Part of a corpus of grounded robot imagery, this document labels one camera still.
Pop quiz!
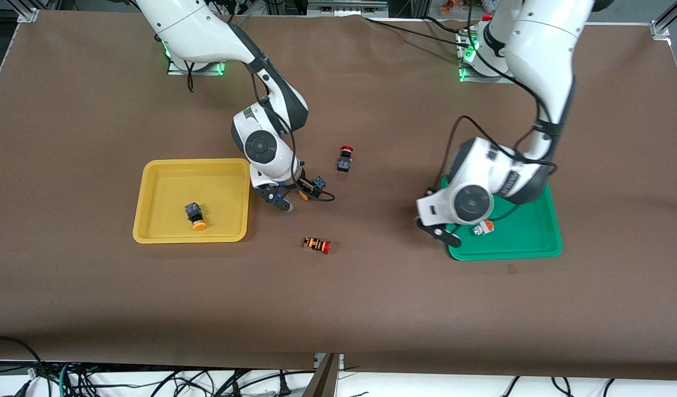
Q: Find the silver metal frame rail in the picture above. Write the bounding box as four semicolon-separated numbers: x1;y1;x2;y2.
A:
308;0;390;17

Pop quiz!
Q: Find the red button with orange body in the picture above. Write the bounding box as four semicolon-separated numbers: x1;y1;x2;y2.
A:
303;236;332;255

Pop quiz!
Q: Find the brown table cover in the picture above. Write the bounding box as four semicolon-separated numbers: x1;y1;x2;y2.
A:
0;10;677;381

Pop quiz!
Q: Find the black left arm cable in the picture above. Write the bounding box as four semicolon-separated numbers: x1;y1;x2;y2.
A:
446;17;559;183

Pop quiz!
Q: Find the green floor cable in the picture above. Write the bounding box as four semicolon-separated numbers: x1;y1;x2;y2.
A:
58;361;96;397

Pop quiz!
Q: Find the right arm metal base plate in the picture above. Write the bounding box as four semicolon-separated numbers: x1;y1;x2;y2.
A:
166;39;227;77

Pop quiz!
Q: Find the aluminium corner post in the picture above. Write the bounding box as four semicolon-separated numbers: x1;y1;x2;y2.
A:
17;0;41;23
650;0;677;39

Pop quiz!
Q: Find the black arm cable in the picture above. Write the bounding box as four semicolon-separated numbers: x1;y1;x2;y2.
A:
186;55;337;203
446;17;559;183

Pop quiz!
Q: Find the black cable across table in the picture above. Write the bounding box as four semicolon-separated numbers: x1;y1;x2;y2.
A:
362;15;466;47

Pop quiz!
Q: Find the green plastic tray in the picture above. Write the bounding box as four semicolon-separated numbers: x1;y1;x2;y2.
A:
439;175;564;261

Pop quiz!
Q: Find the yellow push button switch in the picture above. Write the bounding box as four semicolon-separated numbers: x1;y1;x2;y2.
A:
184;202;207;231
298;175;326;201

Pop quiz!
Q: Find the yellow plastic tray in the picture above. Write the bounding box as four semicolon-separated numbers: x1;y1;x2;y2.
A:
132;158;252;244

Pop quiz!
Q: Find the table support beam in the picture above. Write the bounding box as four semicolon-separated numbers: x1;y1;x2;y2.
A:
302;353;345;397

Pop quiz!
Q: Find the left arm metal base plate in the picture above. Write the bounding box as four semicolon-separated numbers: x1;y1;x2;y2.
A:
456;26;518;84

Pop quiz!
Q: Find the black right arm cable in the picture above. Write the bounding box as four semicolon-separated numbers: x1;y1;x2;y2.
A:
186;55;337;203

